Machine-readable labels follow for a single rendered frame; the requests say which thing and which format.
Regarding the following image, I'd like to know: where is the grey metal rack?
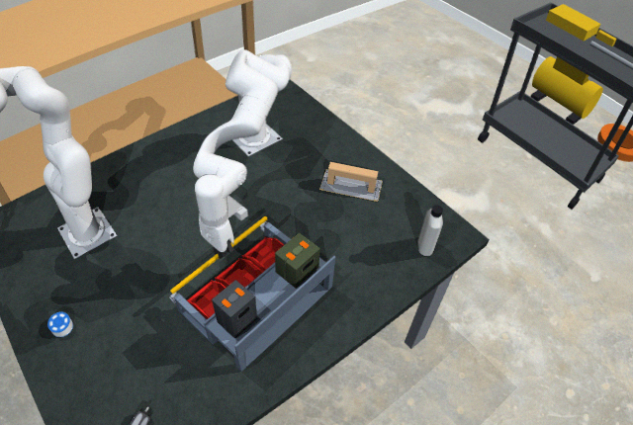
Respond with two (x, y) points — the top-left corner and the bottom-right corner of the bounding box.
(170, 221), (335, 372)

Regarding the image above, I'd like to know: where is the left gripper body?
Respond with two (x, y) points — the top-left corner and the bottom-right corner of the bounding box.
(199, 215), (234, 252)

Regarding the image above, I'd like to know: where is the dark grey case with orange latches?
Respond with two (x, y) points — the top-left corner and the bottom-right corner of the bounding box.
(212, 280), (257, 339)

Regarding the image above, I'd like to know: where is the red open bin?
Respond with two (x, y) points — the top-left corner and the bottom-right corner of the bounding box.
(215, 258), (263, 287)
(188, 280), (226, 319)
(242, 237), (284, 272)

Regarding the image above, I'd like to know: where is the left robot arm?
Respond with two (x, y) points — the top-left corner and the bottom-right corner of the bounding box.
(193, 50), (292, 227)

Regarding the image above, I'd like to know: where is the olive green case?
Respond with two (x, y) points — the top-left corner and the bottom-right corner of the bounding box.
(275, 232), (320, 288)

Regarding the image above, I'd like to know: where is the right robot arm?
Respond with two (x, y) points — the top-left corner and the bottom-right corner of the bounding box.
(0, 66), (105, 247)

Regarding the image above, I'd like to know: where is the yellow bar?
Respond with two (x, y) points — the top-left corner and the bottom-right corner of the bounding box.
(170, 216), (267, 294)

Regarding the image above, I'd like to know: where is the white bottle with black cap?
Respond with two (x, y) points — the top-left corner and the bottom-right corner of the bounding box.
(418, 205), (443, 256)

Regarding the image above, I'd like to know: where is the grey sanding float with tan wooden handle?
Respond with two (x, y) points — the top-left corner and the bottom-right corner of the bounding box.
(319, 162), (383, 202)

